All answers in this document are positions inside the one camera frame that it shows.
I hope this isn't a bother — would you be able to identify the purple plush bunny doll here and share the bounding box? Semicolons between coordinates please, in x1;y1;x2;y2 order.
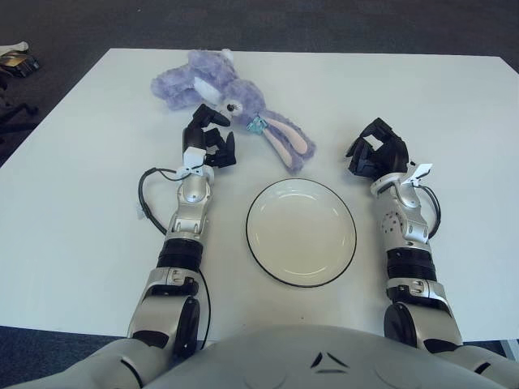
150;48;318;176

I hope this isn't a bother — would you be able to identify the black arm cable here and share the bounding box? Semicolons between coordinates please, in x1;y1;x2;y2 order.
136;165;212;350
417;182;441;241

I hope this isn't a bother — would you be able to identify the white plate black rim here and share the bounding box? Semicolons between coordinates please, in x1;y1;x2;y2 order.
245;178;358;289

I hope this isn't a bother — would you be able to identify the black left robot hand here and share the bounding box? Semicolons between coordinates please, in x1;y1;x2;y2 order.
180;103;238;169

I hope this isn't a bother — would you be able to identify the black office chair base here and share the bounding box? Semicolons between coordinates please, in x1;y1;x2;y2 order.
0;68;40;143

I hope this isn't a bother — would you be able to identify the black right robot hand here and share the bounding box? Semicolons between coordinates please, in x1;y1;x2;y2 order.
339;117;410;179

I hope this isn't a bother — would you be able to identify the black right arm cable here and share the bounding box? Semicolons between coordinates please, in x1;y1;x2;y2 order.
417;182;441;241

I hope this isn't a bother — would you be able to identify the grey metal table leg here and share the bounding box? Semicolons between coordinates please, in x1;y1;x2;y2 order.
500;338;519;361

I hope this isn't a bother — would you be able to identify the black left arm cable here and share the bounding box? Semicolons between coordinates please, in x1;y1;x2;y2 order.
136;165;212;350

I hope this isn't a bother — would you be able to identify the dark box on floor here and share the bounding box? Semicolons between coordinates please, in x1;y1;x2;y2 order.
0;52;41;78

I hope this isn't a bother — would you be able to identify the grey robot torso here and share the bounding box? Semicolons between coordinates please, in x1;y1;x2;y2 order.
0;314;519;389

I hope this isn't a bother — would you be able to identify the white object on floor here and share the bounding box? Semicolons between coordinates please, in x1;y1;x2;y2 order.
0;40;29;56

